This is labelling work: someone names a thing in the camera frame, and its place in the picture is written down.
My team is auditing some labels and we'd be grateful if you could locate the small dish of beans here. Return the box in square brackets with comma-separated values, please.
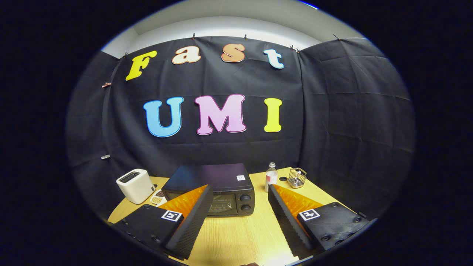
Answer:
[150, 189, 167, 206]

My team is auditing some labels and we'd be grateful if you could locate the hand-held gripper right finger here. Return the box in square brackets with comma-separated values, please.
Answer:
[267, 184, 371, 259]

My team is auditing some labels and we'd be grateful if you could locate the clear bottle red label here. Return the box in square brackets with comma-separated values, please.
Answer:
[265, 162, 278, 193]

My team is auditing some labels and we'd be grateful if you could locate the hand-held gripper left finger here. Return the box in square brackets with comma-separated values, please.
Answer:
[113, 184, 214, 260]

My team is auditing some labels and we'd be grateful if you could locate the white bread toaster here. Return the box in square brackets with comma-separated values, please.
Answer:
[116, 169, 156, 205]

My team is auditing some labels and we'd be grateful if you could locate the wire mesh basket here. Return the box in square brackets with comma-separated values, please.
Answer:
[287, 167, 307, 189]

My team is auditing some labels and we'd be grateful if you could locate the black toaster oven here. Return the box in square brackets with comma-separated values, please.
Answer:
[161, 163, 255, 217]

